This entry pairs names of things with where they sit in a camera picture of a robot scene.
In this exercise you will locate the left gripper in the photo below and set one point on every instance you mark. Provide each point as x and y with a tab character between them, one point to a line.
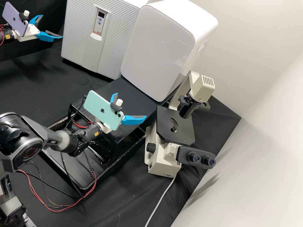
29	34

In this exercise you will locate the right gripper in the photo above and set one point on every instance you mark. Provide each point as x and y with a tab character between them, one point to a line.
106	130

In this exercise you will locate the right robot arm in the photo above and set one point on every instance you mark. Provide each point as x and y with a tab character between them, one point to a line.
26	142

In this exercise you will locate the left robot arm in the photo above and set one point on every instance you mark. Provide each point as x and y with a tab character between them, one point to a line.
7	35

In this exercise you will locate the incubator door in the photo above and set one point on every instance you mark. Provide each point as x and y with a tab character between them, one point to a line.
78	35

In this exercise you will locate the white incubator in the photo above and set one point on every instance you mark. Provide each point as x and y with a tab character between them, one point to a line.
146	2

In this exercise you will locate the black platform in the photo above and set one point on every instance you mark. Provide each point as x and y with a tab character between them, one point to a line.
132	99

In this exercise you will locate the cream microscope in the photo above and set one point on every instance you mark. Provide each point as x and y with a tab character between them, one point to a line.
161	156

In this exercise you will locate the black tray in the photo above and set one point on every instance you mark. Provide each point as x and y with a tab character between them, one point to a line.
99	172

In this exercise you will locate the white box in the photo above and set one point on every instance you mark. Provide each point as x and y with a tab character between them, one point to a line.
161	47

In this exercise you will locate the right wrist camera phone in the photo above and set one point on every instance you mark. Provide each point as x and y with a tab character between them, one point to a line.
99	111

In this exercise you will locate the wrist camera phone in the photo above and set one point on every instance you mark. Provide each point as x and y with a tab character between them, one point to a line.
99	111
14	17

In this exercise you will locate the left wrist camera phone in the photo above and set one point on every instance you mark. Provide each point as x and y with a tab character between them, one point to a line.
14	17

